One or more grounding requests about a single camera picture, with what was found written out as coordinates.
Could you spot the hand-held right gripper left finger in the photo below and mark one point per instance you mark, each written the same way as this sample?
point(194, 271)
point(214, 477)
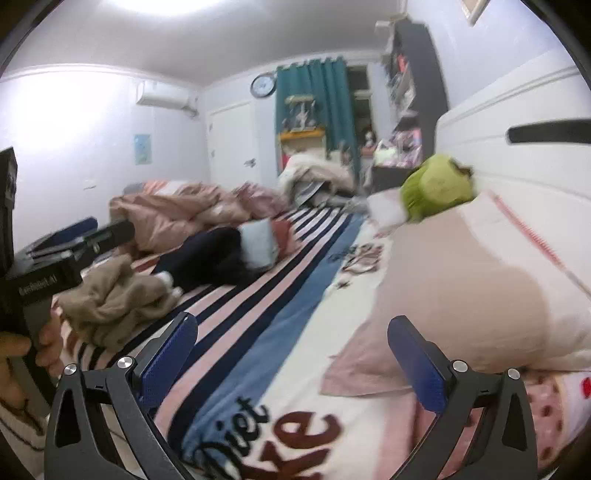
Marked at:
point(171, 360)

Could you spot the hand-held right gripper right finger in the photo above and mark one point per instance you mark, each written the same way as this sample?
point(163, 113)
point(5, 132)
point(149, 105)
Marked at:
point(420, 364)

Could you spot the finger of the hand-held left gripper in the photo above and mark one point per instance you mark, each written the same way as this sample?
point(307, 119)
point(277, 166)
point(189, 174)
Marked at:
point(108, 237)
point(60, 240)

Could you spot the brown knit sweater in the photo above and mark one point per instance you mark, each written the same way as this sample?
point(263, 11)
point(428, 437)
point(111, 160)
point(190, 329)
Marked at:
point(115, 300)

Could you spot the person's left hand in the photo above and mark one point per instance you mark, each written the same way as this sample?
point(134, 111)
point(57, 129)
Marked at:
point(48, 346)

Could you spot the pink quilt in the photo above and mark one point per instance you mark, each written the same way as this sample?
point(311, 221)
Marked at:
point(166, 217)

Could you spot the large pink and white pillow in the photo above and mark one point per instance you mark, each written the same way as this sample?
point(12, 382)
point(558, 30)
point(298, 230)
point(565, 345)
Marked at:
point(461, 286)

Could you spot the dark navy garment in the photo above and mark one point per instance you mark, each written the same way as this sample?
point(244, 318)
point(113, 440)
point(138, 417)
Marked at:
point(207, 261)

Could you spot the striped bed sheet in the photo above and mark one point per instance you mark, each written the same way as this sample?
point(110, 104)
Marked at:
point(277, 332)

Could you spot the light blue cloth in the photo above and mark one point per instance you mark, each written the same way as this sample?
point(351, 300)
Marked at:
point(261, 244)

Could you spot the white air conditioner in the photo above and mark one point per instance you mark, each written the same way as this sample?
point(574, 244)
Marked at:
point(164, 94)

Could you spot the white door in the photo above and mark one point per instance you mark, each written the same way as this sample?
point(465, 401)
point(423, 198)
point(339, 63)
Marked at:
point(231, 143)

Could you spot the small pink and white pillow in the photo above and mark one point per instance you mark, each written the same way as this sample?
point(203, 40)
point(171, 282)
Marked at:
point(385, 207)

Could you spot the green plush toy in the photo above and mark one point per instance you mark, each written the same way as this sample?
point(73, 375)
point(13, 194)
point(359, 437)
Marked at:
point(431, 184)

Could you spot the white handbag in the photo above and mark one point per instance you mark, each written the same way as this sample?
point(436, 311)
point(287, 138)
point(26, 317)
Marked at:
point(384, 154)

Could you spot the beige bedding pile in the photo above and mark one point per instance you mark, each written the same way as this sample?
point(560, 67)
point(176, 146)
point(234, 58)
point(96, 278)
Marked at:
point(314, 175)

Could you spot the yellow-topped cabinet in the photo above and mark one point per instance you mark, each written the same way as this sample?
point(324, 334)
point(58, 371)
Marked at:
point(302, 134)

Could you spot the glass display case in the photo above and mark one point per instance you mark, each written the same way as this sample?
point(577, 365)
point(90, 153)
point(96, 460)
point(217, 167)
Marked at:
point(300, 113)

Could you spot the mannequin head with wig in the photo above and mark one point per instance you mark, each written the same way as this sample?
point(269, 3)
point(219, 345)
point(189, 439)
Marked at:
point(369, 139)

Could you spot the ceiling lamp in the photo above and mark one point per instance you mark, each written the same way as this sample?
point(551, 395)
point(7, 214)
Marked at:
point(171, 5)

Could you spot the teal curtain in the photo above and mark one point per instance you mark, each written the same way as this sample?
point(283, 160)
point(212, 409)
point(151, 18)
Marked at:
point(332, 101)

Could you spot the white headboard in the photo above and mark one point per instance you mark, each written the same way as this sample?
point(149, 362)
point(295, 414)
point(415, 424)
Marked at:
point(508, 101)

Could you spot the window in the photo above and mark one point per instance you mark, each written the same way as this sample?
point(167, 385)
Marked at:
point(360, 92)

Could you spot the dark bookshelf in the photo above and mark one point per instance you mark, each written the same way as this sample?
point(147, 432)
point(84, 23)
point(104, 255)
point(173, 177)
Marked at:
point(425, 69)

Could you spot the light blue wall poster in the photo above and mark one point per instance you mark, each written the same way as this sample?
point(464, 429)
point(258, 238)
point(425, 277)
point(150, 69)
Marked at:
point(143, 148)

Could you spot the round wall clock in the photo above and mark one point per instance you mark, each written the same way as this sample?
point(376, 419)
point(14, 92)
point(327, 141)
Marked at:
point(263, 85)

